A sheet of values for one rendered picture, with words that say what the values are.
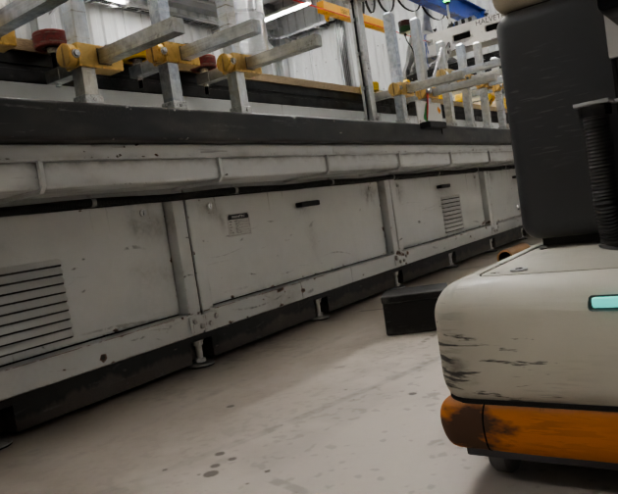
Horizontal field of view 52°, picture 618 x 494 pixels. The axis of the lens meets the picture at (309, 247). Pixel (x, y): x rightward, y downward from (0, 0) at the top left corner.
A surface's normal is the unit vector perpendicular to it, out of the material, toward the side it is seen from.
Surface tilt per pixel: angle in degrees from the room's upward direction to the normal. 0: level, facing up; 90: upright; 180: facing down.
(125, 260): 90
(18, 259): 90
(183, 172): 90
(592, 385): 90
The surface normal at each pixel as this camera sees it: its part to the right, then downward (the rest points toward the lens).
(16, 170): 0.81, -0.09
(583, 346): -0.58, 0.14
